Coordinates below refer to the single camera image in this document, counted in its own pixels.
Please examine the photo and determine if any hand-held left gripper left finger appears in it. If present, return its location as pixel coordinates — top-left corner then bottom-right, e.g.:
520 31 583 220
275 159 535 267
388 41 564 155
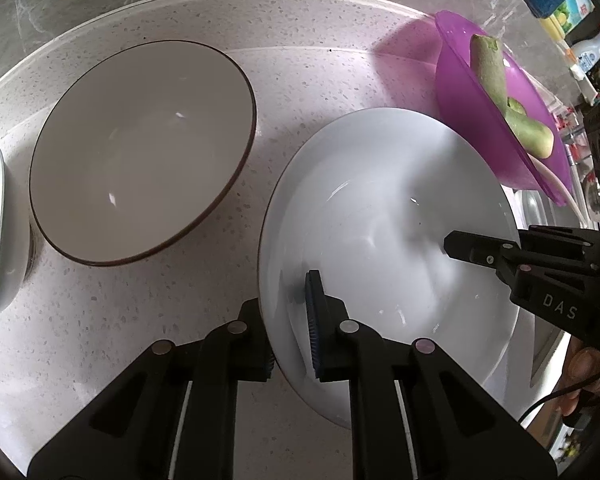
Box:
27 297 276 480

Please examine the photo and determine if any dark-rimmed floral bowl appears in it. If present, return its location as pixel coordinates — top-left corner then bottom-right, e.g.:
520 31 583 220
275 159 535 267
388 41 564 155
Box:
28 40 257 266

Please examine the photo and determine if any yellow detergent bottle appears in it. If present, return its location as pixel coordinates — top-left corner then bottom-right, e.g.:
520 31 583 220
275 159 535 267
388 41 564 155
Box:
537 0 596 41

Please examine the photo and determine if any white spoon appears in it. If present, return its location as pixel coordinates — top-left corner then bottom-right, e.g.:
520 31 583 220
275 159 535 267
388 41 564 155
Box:
535 160 588 226

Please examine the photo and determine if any person's right hand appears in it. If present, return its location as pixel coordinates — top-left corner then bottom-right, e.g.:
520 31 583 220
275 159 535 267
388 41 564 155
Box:
557 347 600 426

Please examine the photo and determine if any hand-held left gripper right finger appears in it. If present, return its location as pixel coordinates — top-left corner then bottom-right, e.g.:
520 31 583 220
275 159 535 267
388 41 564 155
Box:
304 269 556 480

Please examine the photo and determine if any large white bowl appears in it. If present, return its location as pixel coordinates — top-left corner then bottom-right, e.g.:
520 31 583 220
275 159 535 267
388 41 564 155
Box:
257 107 522 431

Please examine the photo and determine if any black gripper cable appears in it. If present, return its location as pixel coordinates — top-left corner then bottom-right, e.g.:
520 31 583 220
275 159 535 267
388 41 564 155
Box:
517 385 600 423

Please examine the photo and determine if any purple plastic bowl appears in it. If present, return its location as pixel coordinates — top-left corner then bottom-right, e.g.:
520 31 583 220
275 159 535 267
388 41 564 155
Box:
434 10 573 206

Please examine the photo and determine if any white spray bottle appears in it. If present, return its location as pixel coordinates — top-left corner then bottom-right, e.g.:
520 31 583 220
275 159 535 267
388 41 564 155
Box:
565 30 600 81

